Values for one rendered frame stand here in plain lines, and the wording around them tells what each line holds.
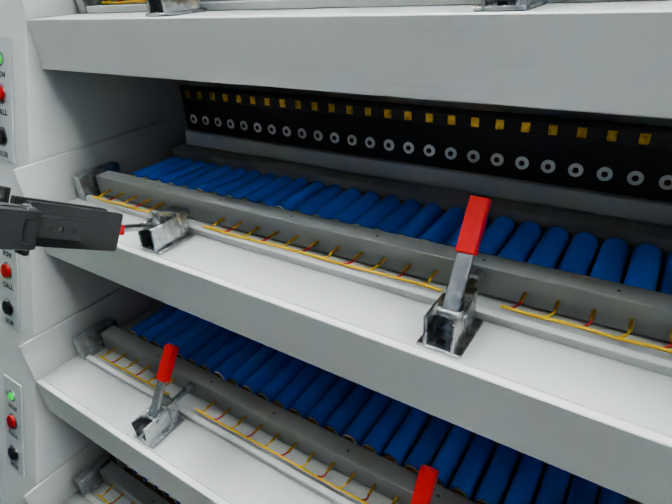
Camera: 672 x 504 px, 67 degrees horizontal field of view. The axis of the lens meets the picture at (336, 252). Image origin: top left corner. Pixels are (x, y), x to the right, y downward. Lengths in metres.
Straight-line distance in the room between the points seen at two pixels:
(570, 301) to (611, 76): 0.14
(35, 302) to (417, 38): 0.49
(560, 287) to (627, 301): 0.04
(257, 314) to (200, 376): 0.19
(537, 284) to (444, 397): 0.09
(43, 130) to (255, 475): 0.40
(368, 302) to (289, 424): 0.18
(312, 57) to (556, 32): 0.15
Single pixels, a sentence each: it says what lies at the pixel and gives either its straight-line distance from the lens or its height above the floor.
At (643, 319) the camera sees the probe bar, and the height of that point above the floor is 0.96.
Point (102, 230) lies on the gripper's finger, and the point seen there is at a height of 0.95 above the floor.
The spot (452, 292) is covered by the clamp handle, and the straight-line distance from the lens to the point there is 0.31.
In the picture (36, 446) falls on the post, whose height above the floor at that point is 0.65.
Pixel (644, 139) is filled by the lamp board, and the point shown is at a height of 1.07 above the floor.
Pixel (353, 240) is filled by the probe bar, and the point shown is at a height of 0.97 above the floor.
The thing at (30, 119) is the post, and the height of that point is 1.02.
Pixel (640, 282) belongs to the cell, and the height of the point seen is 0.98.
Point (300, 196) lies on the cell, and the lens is 0.48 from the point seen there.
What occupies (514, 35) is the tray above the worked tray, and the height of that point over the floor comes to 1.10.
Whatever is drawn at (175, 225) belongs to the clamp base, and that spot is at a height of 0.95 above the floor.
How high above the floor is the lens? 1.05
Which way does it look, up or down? 14 degrees down
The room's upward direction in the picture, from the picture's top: 7 degrees clockwise
